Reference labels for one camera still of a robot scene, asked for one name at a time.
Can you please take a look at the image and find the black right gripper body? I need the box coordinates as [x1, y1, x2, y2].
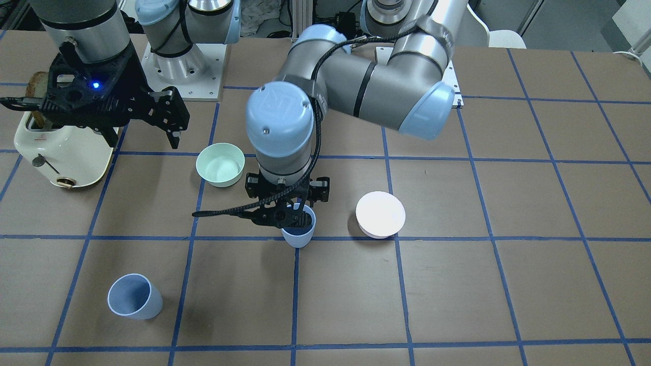
[2, 40, 190, 147]

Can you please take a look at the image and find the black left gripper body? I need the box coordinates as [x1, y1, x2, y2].
[246, 173, 331, 228]

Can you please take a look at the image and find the light blue plastic cup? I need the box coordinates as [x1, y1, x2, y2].
[281, 205, 316, 249]

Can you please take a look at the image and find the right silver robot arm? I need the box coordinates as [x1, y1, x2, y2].
[2, 1, 241, 149]

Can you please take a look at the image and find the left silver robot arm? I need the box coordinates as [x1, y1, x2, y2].
[225, 1, 468, 228]

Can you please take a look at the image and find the green plastic bowl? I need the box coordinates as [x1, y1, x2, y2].
[195, 143, 246, 188]

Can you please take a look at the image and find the cream toaster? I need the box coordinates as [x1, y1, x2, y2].
[14, 111, 113, 189]

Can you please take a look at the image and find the toast slice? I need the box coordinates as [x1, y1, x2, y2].
[25, 71, 49, 98]

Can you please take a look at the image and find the pink plastic bowl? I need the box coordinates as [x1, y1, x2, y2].
[355, 191, 406, 239]

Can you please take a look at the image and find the white chair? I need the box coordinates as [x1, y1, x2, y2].
[467, 5, 527, 49]

